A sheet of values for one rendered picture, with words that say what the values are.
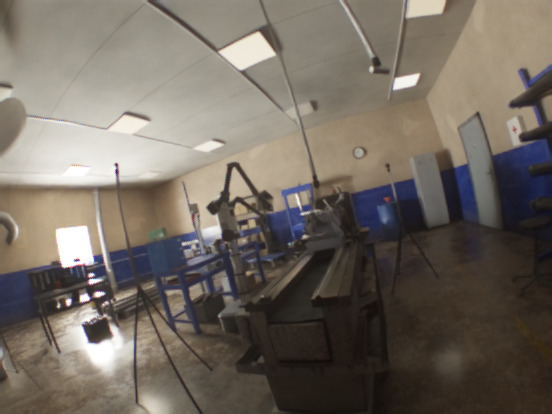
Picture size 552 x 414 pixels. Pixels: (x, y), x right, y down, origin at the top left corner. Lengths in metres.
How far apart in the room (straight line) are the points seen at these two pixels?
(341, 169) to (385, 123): 1.79
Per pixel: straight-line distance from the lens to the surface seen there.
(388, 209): 5.84
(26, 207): 7.76
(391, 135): 6.77
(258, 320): 1.24
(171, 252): 3.17
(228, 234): 2.74
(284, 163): 6.94
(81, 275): 4.83
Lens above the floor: 1.23
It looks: 2 degrees up
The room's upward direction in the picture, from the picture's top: 13 degrees counter-clockwise
